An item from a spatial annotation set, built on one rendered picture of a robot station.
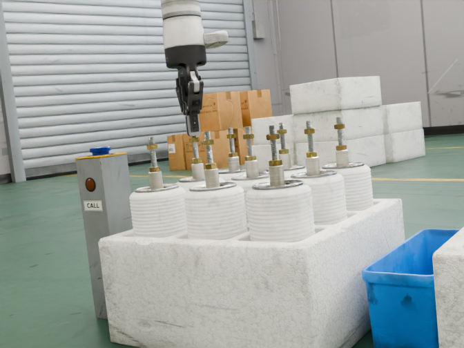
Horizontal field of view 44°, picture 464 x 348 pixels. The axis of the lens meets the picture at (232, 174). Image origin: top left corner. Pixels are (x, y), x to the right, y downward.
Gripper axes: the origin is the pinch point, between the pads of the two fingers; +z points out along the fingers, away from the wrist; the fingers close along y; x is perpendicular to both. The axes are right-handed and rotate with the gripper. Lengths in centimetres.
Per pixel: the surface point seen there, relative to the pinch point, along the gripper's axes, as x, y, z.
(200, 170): 0.3, 1.1, 8.5
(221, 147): 100, -335, 19
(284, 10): 281, -609, -137
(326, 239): 9.5, 32.6, 17.5
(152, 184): -9.8, 8.2, 9.1
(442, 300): 15, 50, 22
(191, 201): -5.9, 18.9, 11.6
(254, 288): -0.8, 30.1, 23.2
